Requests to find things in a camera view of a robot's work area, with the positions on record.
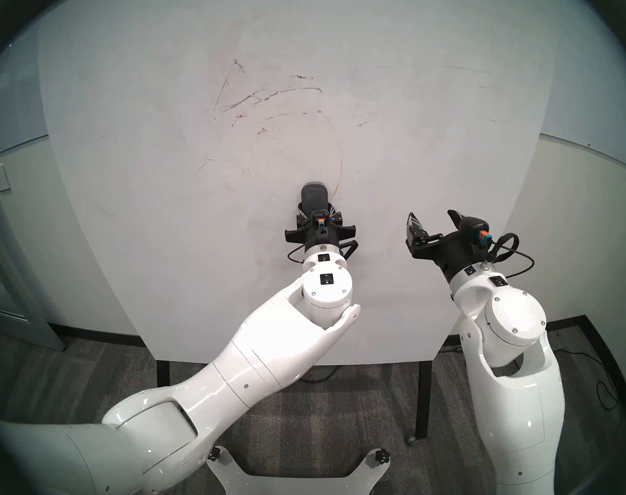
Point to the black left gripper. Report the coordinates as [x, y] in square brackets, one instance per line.
[323, 238]

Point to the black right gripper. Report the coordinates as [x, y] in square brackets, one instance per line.
[449, 254]

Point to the dark grey whiteboard eraser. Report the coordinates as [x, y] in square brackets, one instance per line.
[314, 196]

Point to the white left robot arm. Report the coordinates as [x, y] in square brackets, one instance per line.
[240, 365]

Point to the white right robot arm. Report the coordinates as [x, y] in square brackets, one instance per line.
[514, 355]

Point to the large white whiteboard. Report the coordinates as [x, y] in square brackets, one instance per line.
[163, 138]

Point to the black table leg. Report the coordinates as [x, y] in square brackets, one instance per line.
[162, 373]
[422, 396]

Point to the black star knob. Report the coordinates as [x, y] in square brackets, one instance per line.
[381, 456]
[216, 454]

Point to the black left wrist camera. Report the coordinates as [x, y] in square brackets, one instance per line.
[319, 219]

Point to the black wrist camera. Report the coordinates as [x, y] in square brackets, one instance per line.
[319, 219]
[475, 230]

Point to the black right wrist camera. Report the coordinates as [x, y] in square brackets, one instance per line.
[475, 230]

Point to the wall glass board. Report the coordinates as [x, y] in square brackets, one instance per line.
[14, 102]
[594, 112]

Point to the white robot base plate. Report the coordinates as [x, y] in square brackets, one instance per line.
[297, 486]

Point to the glass door with grey frame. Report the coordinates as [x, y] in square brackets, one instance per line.
[11, 293]

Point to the white wall light switch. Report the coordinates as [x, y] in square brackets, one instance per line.
[0, 177]

